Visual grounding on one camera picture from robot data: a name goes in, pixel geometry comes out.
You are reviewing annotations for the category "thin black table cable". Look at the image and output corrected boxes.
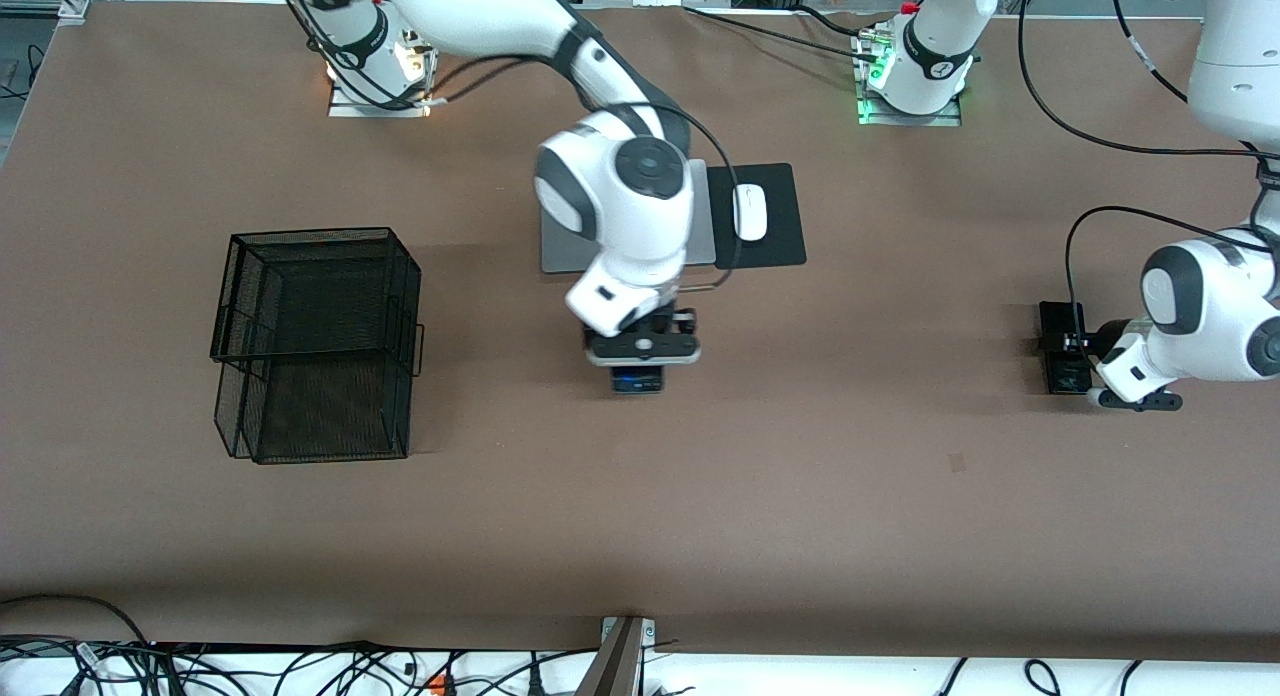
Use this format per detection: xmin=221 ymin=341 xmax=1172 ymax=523
xmin=795 ymin=4 xmax=887 ymax=37

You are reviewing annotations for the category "silver laptop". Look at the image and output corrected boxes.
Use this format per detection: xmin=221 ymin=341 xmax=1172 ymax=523
xmin=540 ymin=159 xmax=717 ymax=274

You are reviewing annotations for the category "thick black floor cable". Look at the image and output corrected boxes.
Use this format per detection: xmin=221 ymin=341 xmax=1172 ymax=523
xmin=0 ymin=594 xmax=151 ymax=645

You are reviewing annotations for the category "thick black table cable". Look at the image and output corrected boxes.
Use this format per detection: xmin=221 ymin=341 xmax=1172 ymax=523
xmin=683 ymin=6 xmax=881 ymax=62

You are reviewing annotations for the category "black mouse pad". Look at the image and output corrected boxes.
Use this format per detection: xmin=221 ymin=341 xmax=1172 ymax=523
xmin=706 ymin=163 xmax=807 ymax=271

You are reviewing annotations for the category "black slab phone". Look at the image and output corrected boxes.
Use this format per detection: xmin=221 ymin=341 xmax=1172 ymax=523
xmin=1038 ymin=301 xmax=1093 ymax=396

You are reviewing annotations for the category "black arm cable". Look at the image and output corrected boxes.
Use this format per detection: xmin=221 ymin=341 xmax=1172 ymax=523
xmin=1018 ymin=0 xmax=1280 ymax=352
xmin=272 ymin=0 xmax=743 ymax=292

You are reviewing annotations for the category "aluminium frame rail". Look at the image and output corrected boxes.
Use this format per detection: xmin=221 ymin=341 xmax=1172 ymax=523
xmin=0 ymin=0 xmax=136 ymax=22

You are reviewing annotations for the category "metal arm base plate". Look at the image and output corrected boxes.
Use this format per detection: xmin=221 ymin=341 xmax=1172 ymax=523
xmin=857 ymin=31 xmax=963 ymax=127
xmin=328 ymin=51 xmax=435 ymax=119

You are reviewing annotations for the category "metal post with bracket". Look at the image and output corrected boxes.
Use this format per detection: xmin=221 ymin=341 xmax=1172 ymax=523
xmin=575 ymin=616 xmax=657 ymax=696

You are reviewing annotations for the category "white computer mouse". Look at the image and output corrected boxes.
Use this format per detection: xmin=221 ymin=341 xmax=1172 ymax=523
xmin=733 ymin=183 xmax=769 ymax=242

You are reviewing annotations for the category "black wire mesh organizer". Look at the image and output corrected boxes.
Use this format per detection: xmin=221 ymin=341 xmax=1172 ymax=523
xmin=209 ymin=227 xmax=426 ymax=465

